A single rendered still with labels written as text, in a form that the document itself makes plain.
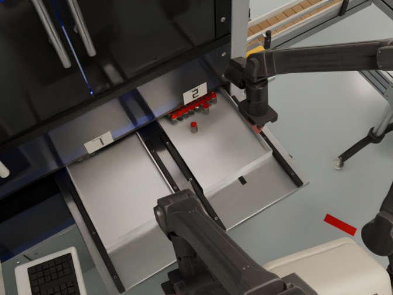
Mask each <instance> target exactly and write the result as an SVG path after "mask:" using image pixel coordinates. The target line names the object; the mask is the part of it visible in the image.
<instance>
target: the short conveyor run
mask: <svg viewBox="0 0 393 295"><path fill-rule="evenodd" d="M372 1H373V0H292V1H290V2H288V3H286V4H284V5H282V6H280V7H278V8H276V9H273V10H272V11H269V12H267V13H265V14H263V15H261V16H259V17H258V18H255V19H253V20H251V19H250V8H249V21H248V31H247V46H249V45H251V44H253V43H255V42H259V43H260V44H261V46H263V48H264V49H265V50H266V49H270V48H277V47H282V48H284V47H290V46H292V45H294V44H296V43H298V42H300V41H302V40H304V39H306V38H308V37H310V36H312V35H314V34H315V33H318V32H320V31H321V30H324V29H326V28H328V27H329V26H332V25H333V24H335V23H337V22H339V21H341V20H343V19H345V18H347V17H349V16H351V15H353V14H355V13H357V12H358V11H360V10H362V9H364V8H366V7H368V6H371V4H372Z"/></svg>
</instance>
